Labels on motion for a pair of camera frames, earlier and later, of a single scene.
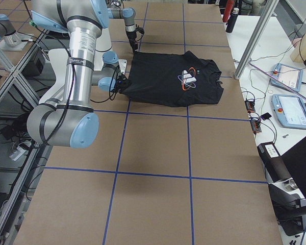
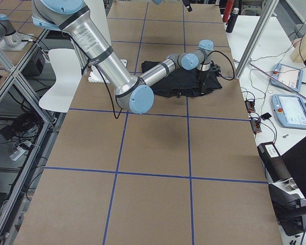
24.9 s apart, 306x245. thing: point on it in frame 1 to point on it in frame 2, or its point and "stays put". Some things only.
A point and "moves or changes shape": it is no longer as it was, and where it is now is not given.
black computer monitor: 300,161 stays put
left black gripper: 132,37 to 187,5
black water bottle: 234,14 stays put
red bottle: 229,6 stays put
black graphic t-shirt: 159,80 moves or changes shape
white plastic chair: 59,57 stays put
